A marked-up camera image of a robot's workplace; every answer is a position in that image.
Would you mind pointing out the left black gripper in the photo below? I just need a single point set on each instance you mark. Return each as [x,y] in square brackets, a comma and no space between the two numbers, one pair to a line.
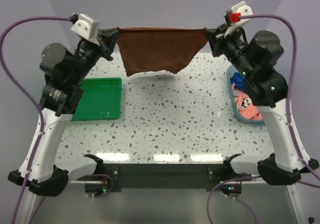
[106,37]

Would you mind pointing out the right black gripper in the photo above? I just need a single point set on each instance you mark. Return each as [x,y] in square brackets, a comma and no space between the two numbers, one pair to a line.
[217,38]

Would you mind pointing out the brown towel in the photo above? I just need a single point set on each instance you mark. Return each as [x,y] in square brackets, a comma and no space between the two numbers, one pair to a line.
[159,49]

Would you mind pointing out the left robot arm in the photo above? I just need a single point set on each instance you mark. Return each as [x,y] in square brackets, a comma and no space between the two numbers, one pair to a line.
[63,72]

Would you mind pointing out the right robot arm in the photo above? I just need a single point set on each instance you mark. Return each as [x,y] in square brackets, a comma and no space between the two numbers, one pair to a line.
[269,92]

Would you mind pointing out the blue plastic bin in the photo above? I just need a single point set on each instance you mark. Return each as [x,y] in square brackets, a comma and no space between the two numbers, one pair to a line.
[230,71]

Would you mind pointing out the blue towel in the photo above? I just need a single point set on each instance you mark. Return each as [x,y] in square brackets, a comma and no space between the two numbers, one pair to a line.
[237,80]

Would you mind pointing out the green plastic tray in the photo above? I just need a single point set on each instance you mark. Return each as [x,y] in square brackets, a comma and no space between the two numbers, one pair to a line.
[101,100]

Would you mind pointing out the pink panda towel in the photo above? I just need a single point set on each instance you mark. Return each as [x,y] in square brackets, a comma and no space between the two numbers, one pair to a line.
[245,110]

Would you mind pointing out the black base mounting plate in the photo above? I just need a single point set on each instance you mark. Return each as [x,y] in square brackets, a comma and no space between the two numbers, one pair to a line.
[168,176]

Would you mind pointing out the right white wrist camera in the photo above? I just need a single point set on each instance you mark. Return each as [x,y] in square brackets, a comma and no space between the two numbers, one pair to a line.
[233,17]

